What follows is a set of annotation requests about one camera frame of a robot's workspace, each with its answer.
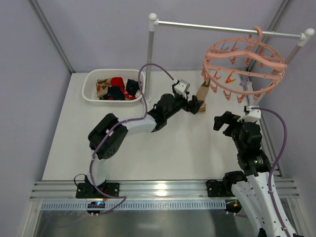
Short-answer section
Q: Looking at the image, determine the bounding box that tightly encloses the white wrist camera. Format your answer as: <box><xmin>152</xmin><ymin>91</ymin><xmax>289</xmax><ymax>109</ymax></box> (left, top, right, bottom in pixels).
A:
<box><xmin>172</xmin><ymin>79</ymin><xmax>190</xmax><ymax>99</ymax></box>
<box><xmin>237</xmin><ymin>105</ymin><xmax>261</xmax><ymax>123</ymax></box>

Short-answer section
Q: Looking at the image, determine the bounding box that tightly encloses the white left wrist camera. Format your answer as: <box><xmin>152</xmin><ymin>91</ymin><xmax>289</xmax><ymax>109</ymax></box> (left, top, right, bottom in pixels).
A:
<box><xmin>172</xmin><ymin>79</ymin><xmax>190</xmax><ymax>99</ymax></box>

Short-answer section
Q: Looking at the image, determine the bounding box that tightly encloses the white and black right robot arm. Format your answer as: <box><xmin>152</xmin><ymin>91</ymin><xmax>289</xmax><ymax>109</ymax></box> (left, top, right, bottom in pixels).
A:
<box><xmin>213</xmin><ymin>110</ymin><xmax>298</xmax><ymax>237</ymax></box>

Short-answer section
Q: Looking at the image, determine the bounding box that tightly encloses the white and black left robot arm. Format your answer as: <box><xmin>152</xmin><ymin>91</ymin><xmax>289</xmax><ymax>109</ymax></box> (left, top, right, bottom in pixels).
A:
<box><xmin>87</xmin><ymin>93</ymin><xmax>204</xmax><ymax>188</ymax></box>

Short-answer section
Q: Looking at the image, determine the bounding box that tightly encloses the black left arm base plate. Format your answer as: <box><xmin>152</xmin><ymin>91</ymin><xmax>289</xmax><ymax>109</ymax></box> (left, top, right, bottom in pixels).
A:
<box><xmin>76</xmin><ymin>182</ymin><xmax>119</xmax><ymax>199</ymax></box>

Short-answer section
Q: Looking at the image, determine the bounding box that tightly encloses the pink round clip hanger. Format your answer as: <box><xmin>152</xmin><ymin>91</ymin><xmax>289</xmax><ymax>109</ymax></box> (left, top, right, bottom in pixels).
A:
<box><xmin>201</xmin><ymin>26</ymin><xmax>287</xmax><ymax>103</ymax></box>

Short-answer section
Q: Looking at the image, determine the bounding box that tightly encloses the beige striped ribbed sock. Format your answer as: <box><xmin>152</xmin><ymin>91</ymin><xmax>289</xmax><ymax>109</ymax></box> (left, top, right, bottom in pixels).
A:
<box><xmin>196</xmin><ymin>81</ymin><xmax>210</xmax><ymax>112</ymax></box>

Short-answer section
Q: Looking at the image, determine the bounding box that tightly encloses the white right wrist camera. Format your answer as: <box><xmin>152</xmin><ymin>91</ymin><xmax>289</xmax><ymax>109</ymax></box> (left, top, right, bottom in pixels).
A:
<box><xmin>237</xmin><ymin>105</ymin><xmax>261</xmax><ymax>123</ymax></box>

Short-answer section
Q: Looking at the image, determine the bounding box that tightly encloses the navy sock red toe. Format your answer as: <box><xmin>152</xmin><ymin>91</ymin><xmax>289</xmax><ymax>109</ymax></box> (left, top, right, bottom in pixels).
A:
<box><xmin>125</xmin><ymin>79</ymin><xmax>140</xmax><ymax>96</ymax></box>

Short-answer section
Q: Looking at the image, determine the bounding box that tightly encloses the aluminium mounting rail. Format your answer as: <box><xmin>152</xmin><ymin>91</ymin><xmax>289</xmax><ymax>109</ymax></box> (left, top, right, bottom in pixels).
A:
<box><xmin>30</xmin><ymin>177</ymin><xmax>299</xmax><ymax>200</ymax></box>

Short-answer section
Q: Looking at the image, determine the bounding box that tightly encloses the silver white clothes rack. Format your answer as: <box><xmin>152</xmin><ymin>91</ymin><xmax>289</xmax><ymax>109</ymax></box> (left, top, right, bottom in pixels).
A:
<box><xmin>142</xmin><ymin>12</ymin><xmax>316</xmax><ymax>117</ymax></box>

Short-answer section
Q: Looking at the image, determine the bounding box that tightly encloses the grey slotted cable duct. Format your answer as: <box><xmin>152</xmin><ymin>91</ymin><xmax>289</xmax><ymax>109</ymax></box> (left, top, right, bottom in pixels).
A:
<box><xmin>40</xmin><ymin>199</ymin><xmax>226</xmax><ymax>211</ymax></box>

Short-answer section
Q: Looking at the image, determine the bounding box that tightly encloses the navy sock beige toe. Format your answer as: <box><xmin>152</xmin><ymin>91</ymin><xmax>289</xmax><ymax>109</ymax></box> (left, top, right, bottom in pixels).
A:
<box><xmin>101</xmin><ymin>86</ymin><xmax>125</xmax><ymax>100</ymax></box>

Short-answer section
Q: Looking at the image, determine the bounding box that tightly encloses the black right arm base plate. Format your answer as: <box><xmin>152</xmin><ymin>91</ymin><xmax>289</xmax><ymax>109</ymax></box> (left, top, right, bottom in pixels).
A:
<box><xmin>205</xmin><ymin>180</ymin><xmax>235</xmax><ymax>198</ymax></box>

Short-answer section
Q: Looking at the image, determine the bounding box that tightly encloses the white perforated plastic basket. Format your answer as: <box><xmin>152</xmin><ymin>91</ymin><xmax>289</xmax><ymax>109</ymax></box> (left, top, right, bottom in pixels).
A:
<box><xmin>81</xmin><ymin>69</ymin><xmax>142</xmax><ymax>107</ymax></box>

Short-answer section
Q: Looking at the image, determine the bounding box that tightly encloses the beige orange argyle sock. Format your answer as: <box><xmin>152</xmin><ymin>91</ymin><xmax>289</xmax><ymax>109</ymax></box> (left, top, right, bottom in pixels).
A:
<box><xmin>96</xmin><ymin>78</ymin><xmax>112</xmax><ymax>100</ymax></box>

